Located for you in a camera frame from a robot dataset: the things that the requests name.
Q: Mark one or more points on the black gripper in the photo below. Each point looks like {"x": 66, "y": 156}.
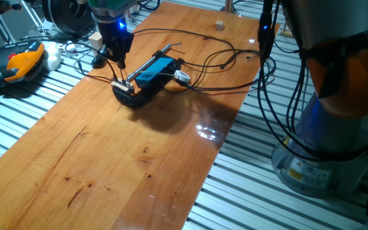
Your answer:
{"x": 117, "y": 40}

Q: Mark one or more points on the silver metal rod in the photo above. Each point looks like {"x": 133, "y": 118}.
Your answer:
{"x": 149, "y": 63}

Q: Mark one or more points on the silver pole foot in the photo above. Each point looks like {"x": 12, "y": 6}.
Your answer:
{"x": 228, "y": 6}

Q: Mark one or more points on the glossy wooden board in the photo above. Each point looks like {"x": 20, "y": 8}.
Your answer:
{"x": 107, "y": 143}

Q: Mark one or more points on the white power adapter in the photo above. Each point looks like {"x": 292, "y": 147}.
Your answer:
{"x": 70, "y": 48}

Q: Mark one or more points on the small wooden cube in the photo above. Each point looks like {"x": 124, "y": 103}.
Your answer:
{"x": 219, "y": 25}

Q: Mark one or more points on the white rounded lump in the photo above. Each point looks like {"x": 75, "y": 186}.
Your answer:
{"x": 52, "y": 57}

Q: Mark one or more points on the metal clamp stand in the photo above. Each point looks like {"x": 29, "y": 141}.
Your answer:
{"x": 30, "y": 16}

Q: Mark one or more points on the small black rounded device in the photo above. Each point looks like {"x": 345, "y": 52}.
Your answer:
{"x": 99, "y": 61}

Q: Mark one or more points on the black oval docking station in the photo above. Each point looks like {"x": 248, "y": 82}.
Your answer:
{"x": 136, "y": 100}

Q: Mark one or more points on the wooden ladder rack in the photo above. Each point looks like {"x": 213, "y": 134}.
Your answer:
{"x": 287, "y": 30}

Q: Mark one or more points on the tall wooden block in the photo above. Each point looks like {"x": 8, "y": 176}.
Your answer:
{"x": 94, "y": 40}

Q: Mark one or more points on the black round spool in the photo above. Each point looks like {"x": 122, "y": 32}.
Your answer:
{"x": 65, "y": 14}

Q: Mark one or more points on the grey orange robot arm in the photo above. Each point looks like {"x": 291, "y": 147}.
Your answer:
{"x": 331, "y": 19}

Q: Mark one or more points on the blue box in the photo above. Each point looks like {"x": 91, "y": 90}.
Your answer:
{"x": 155, "y": 72}

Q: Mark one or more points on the orange black teach pendant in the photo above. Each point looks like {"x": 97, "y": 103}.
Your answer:
{"x": 18, "y": 64}

